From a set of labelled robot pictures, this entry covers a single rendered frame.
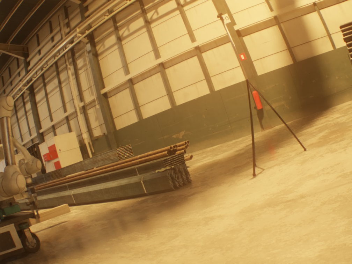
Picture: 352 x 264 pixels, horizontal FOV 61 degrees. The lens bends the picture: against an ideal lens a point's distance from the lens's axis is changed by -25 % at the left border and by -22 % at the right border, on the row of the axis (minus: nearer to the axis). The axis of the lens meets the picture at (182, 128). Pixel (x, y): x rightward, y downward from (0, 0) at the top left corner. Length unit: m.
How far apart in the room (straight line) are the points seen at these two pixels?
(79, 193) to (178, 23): 7.86
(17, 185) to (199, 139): 9.70
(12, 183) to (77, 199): 3.30
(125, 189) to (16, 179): 2.52
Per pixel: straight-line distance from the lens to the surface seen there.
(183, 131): 11.95
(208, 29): 11.39
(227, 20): 10.67
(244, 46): 10.76
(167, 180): 4.16
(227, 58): 11.05
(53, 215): 3.93
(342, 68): 9.71
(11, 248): 2.60
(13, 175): 2.45
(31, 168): 2.70
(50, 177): 12.08
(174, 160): 5.95
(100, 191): 5.06
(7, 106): 2.59
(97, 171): 8.15
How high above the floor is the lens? 0.53
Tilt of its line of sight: 1 degrees up
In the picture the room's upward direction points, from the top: 18 degrees counter-clockwise
